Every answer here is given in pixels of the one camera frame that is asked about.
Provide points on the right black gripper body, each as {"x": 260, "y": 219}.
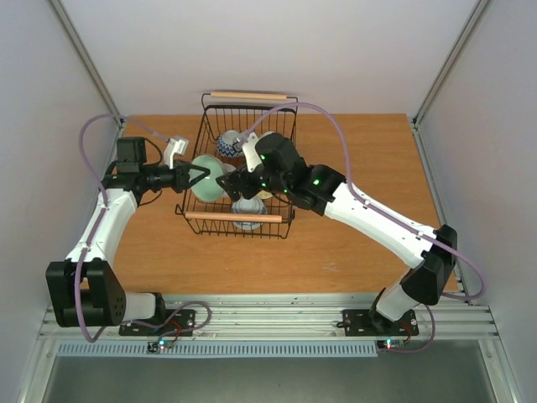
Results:
{"x": 239, "y": 181}

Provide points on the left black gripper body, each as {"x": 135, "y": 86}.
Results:
{"x": 179, "y": 185}

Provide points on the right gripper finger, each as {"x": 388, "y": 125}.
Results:
{"x": 231, "y": 187}
{"x": 230, "y": 178}

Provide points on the pale green celadon bowl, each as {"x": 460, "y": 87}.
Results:
{"x": 217, "y": 168}

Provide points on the red patterned bowl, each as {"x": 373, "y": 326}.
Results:
{"x": 226, "y": 145}

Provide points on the white bowl with brown diamonds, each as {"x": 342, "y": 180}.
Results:
{"x": 265, "y": 134}

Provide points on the teal yellow sun bowl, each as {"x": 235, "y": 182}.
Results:
{"x": 264, "y": 195}

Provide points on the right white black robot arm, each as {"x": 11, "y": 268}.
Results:
{"x": 425, "y": 251}

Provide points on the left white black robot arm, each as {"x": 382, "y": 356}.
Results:
{"x": 84, "y": 290}

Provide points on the left circuit board with leds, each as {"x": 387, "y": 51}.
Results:
{"x": 160, "y": 345}

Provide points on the circuit board with leds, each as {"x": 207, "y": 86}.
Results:
{"x": 390, "y": 344}
{"x": 160, "y": 345}

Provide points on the right circuit board with leds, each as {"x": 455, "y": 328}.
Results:
{"x": 390, "y": 344}

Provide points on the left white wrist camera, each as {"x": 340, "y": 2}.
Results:
{"x": 176, "y": 146}

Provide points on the black wire dish rack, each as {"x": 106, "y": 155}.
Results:
{"x": 263, "y": 216}

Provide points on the aluminium rail frame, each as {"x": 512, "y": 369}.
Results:
{"x": 314, "y": 317}

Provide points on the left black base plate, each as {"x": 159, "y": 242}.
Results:
{"x": 184, "y": 320}

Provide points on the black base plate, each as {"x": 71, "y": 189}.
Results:
{"x": 358, "y": 323}
{"x": 184, "y": 320}

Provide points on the left aluminium corner post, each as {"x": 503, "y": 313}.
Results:
{"x": 65, "y": 21}

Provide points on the aluminium corner post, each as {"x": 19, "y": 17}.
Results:
{"x": 65, "y": 21}
{"x": 468, "y": 29}

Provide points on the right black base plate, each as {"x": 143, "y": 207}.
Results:
{"x": 358, "y": 323}

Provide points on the grey slotted cable duct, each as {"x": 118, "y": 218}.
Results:
{"x": 198, "y": 349}

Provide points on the right aluminium corner post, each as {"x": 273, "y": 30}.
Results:
{"x": 468, "y": 29}

